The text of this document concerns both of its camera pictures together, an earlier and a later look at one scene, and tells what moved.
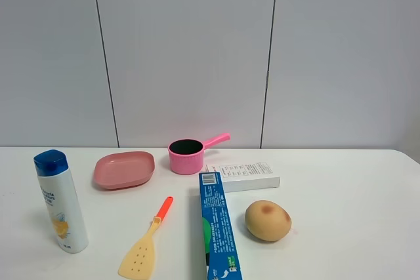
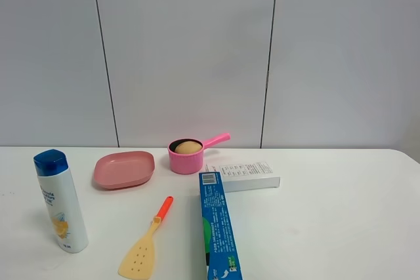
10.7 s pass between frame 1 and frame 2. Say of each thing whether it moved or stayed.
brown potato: moved
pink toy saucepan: stayed
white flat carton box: stayed
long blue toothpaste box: stayed
